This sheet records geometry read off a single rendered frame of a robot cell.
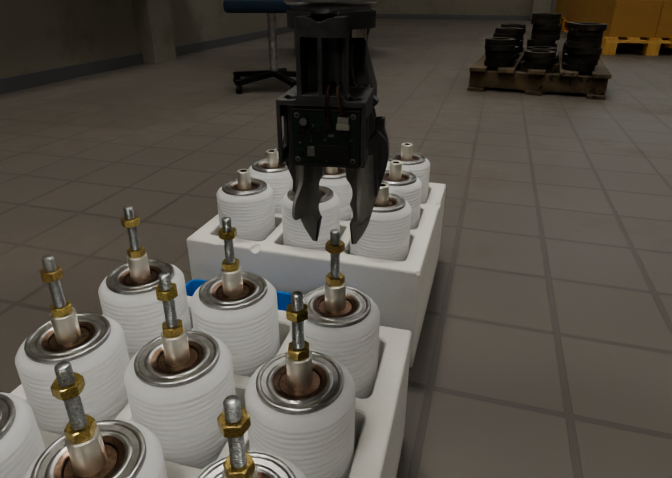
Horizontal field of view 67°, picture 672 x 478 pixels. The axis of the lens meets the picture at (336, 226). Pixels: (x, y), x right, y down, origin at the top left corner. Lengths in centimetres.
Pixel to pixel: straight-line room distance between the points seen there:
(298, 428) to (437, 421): 39
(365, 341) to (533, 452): 33
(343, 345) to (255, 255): 35
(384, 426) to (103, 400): 27
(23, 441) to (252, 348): 22
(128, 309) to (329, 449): 28
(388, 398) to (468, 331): 44
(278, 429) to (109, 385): 19
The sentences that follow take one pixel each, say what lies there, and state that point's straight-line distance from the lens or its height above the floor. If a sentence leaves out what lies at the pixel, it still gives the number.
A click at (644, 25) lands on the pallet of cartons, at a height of 25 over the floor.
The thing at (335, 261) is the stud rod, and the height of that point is 31.
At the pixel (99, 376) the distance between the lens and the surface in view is 55.
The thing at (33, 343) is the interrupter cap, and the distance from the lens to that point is 57.
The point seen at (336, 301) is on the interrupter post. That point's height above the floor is 26.
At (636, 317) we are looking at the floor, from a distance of 112.
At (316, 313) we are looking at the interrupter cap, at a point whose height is 25.
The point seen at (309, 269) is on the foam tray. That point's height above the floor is 16.
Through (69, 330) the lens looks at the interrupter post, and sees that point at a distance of 55.
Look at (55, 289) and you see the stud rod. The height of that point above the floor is 31.
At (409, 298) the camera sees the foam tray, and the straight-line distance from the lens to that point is 78.
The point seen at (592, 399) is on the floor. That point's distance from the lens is 89.
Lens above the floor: 56
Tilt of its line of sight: 25 degrees down
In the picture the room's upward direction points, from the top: straight up
